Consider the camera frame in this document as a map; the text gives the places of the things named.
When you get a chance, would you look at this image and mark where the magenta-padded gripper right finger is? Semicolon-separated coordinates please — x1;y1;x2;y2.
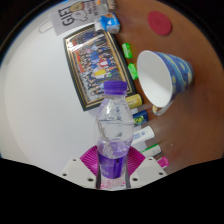
124;146;168;190

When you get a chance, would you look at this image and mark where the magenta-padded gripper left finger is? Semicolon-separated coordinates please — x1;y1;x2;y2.
60;146;101;190

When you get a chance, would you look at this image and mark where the framed group photo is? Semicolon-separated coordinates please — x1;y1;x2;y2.
63;24;138;112

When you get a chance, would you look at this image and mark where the clear purple-capped water bottle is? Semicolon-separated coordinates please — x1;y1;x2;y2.
94;80;135;191

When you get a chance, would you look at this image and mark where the white paper gift bag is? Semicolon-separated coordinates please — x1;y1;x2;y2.
38;0;109;37

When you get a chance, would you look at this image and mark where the dark blue pump bottle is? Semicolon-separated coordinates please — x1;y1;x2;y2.
132;109;150;126

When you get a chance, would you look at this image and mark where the flat round red coaster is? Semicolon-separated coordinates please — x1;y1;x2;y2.
147;10;173;36

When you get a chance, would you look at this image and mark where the white bottle with blue cap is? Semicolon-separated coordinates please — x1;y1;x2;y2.
131;125;156;146

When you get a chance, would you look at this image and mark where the blue patterned white mug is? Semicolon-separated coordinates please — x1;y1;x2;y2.
136;49;195;117

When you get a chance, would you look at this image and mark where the brown pump bottle yellow label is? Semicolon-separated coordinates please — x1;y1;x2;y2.
124;93;144;109

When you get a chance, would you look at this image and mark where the small beige snack packet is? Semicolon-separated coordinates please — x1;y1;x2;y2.
105;0;118;10

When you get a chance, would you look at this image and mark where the tall green and white box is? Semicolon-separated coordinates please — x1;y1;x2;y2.
139;143;162;158

